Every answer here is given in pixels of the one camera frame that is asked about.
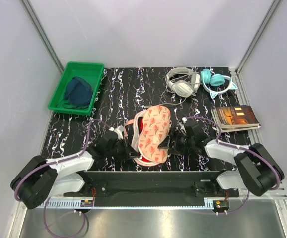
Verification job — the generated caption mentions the red bra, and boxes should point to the red bra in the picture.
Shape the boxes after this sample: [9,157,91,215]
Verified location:
[137,117,156,166]

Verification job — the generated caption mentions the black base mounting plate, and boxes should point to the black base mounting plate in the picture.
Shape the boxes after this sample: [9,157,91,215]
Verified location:
[64,172,239,197]

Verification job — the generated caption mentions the pink mesh laundry bag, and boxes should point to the pink mesh laundry bag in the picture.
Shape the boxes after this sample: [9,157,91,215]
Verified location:
[124,105,171,167]

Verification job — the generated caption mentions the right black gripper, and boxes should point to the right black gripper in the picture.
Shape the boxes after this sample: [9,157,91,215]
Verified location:
[158,127,195,156]

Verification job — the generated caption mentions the teal cat-ear headphones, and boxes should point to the teal cat-ear headphones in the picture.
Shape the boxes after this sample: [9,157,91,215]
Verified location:
[200,69,238,99]

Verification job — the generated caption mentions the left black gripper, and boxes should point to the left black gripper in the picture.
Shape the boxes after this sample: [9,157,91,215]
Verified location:
[105,136,140,161]

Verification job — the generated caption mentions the green plastic bin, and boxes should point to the green plastic bin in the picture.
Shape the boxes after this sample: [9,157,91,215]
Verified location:
[48,61,104,116]

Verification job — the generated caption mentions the dark hardcover book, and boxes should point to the dark hardcover book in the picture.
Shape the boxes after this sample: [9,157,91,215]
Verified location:
[211,105,261,132]

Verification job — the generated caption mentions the white over-ear headphones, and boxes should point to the white over-ear headphones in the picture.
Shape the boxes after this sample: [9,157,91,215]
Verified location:
[165,67,201,98]

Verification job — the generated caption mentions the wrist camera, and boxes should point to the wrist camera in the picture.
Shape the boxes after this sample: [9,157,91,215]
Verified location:
[179,117,187,134]
[109,126,124,140]

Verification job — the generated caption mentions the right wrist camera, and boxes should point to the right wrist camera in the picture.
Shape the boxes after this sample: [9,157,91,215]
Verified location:
[179,117,187,134]

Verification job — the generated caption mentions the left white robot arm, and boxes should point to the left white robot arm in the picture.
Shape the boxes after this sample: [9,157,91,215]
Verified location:
[10,130,139,209]

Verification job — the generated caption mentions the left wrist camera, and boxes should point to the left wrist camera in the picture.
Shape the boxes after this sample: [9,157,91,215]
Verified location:
[109,126,124,140]

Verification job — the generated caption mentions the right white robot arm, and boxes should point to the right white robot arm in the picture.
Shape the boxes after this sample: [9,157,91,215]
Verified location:
[158,121,285,197]

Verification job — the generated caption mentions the navy blue bra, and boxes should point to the navy blue bra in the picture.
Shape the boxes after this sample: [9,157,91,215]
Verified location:
[63,76,93,109]

